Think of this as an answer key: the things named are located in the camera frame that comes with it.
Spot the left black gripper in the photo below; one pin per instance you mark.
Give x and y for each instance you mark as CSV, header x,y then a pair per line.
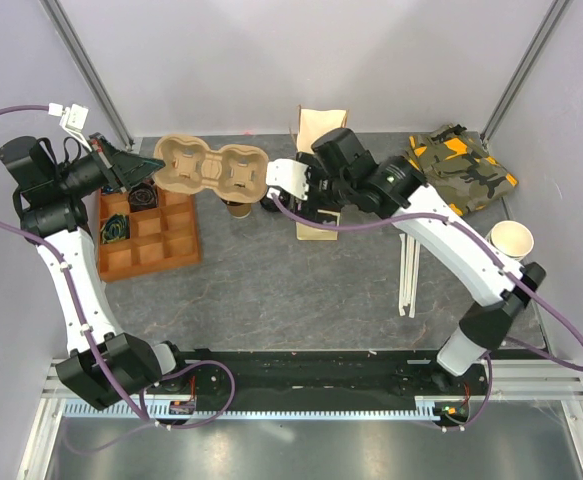
x,y
121,170

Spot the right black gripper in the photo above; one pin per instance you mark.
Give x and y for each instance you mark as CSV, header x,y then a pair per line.
x,y
315,170

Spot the brown cardboard cup carrier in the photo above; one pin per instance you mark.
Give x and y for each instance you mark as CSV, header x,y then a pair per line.
x,y
235,173

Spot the beige paper bag with handles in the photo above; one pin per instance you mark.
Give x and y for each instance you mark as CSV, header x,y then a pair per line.
x,y
312,125

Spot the single brown paper cup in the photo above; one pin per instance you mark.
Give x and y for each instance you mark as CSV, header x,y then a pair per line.
x,y
238,210

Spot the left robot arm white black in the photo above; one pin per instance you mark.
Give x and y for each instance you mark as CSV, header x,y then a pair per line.
x,y
105,364

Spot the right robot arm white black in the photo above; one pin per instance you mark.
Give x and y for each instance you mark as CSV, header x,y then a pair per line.
x,y
341,171

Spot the brown patterned rolled cloth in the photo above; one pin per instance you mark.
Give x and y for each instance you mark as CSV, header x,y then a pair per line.
x,y
142,197

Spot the black cup lid on table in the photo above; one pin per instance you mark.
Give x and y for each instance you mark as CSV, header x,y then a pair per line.
x,y
268,204

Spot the blue yellow rolled cloth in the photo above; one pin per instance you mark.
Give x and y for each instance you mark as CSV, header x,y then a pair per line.
x,y
115,229

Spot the orange compartment tray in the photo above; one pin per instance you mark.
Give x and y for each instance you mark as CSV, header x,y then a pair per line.
x,y
163,238

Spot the white wrapped straw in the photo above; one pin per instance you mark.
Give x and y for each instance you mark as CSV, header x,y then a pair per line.
x,y
413,257
405,274

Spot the camouflage folded cloth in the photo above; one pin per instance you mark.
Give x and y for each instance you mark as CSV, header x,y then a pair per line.
x,y
461,170

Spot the stack of paper cups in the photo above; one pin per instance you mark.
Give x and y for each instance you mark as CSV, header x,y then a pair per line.
x,y
511,238

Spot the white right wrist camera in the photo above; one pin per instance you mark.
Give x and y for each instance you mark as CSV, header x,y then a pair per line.
x,y
288,175

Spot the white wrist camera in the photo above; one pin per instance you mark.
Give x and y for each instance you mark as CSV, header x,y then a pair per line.
x,y
72,121
288,175

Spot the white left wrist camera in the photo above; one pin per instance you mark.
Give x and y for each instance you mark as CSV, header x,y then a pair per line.
x,y
72,121

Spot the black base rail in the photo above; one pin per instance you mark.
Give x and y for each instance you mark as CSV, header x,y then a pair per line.
x,y
320,380

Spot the slotted cable duct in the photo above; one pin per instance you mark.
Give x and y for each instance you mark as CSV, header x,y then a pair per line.
x,y
168,410

